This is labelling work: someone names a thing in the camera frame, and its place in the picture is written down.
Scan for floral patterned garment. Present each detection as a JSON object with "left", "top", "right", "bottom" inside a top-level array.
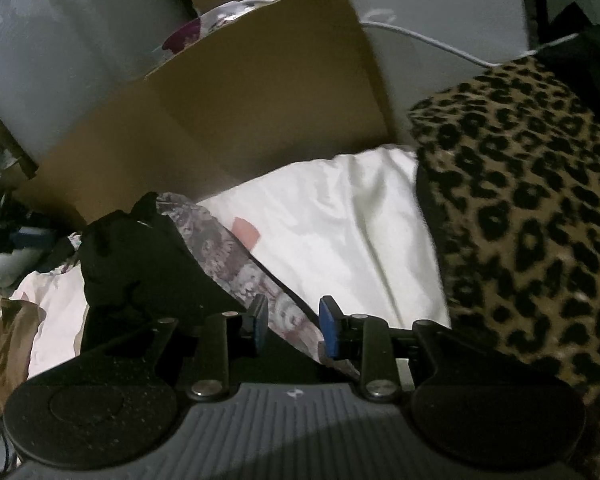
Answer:
[{"left": 155, "top": 191, "right": 366, "bottom": 378}]

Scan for dark bag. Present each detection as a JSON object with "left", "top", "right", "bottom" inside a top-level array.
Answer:
[{"left": 515, "top": 0, "right": 600, "bottom": 81}]

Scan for white cable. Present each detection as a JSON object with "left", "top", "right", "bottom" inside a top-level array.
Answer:
[{"left": 360, "top": 10, "right": 581, "bottom": 68}]

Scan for brown cardboard box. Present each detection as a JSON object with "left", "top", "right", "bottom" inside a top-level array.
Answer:
[{"left": 15, "top": 0, "right": 396, "bottom": 231}]

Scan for grey neck pillow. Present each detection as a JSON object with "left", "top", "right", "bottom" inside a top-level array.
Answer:
[{"left": 0, "top": 250, "right": 46, "bottom": 286}]

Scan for black garment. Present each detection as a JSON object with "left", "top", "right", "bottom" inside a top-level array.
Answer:
[{"left": 77, "top": 191, "right": 261, "bottom": 356}]

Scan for purple and white pouch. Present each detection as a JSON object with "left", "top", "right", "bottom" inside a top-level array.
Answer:
[{"left": 160, "top": 0, "right": 281, "bottom": 56}]

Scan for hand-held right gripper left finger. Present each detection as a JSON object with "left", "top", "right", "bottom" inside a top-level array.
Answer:
[{"left": 82, "top": 294, "right": 271, "bottom": 403}]

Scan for white bed sheet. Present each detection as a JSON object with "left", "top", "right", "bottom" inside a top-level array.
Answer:
[{"left": 10, "top": 145, "right": 453, "bottom": 381}]

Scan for leopard print cloth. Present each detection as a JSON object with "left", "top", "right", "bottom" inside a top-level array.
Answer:
[{"left": 407, "top": 55, "right": 600, "bottom": 480}]

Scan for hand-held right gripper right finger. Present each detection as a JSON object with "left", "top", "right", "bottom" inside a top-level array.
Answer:
[{"left": 318, "top": 295, "right": 461, "bottom": 403}]

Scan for tan cloth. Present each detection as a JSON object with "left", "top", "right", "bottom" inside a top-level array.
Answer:
[{"left": 0, "top": 300, "right": 46, "bottom": 421}]

